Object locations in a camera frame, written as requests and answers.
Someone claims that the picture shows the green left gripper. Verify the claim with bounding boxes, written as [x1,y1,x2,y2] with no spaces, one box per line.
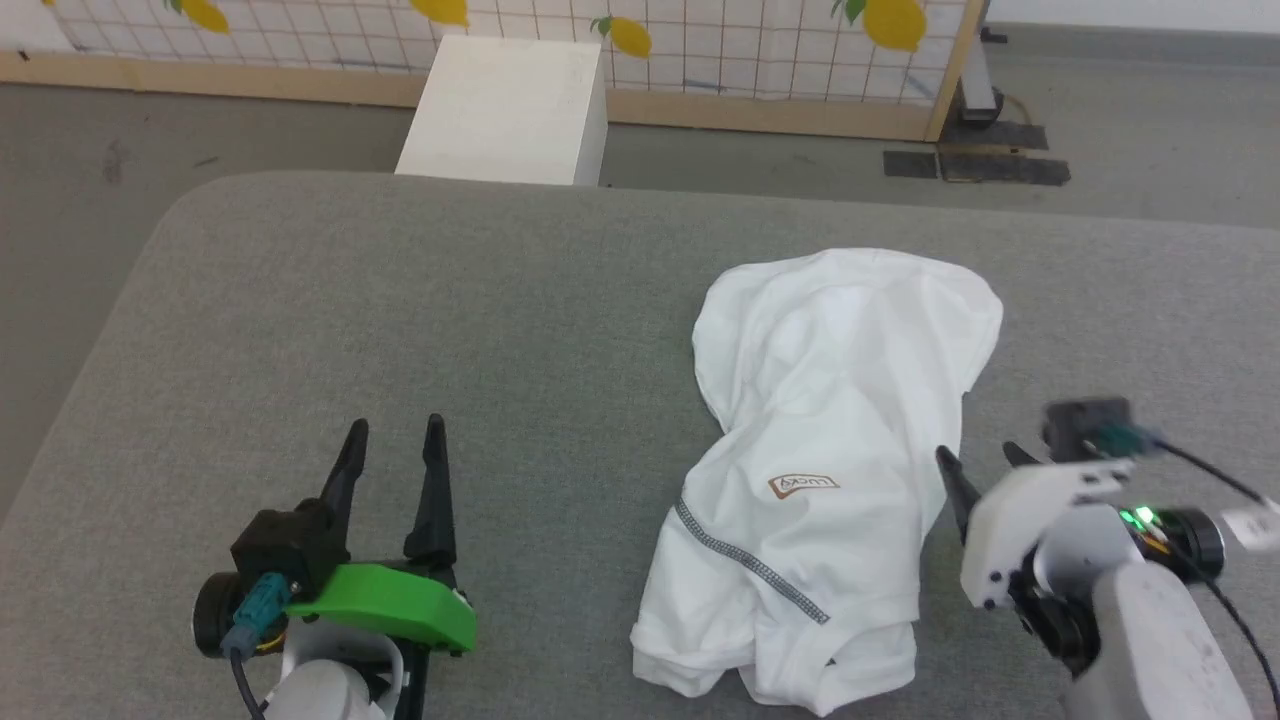
[288,413,478,656]

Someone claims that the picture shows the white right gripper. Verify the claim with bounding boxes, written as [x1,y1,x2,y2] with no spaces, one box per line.
[934,440,1136,612]

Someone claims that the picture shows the white garment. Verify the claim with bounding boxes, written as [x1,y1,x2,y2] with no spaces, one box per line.
[630,247,1004,718]

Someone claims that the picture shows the white box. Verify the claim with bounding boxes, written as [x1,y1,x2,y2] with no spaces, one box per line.
[395,35,609,188]

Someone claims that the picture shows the lemon print tile partition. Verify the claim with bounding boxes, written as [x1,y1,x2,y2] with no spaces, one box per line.
[0,0,988,143]

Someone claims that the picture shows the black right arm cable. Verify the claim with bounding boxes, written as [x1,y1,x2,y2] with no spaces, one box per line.
[1095,425,1280,720]

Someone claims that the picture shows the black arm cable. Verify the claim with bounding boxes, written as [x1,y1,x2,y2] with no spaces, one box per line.
[222,573,301,720]
[1095,425,1280,720]

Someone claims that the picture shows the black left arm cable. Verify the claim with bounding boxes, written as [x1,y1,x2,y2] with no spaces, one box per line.
[222,573,301,720]

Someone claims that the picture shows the white cable tag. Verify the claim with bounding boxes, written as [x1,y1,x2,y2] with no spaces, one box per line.
[1222,498,1280,553]

